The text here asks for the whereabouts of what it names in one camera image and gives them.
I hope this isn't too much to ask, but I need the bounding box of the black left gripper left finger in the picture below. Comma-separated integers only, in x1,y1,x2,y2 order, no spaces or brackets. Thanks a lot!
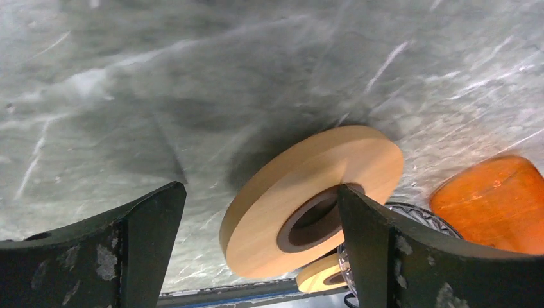
1,182,187,307

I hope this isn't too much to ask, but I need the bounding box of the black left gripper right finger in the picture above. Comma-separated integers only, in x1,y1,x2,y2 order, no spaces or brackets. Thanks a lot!
337,184,543,307

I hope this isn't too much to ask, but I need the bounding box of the orange glass carafe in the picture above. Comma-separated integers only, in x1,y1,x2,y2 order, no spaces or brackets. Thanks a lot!
429,155,543,255

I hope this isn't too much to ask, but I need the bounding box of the wooden dripper holder ring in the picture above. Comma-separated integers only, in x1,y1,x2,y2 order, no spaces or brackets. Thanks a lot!
219,124,405,280

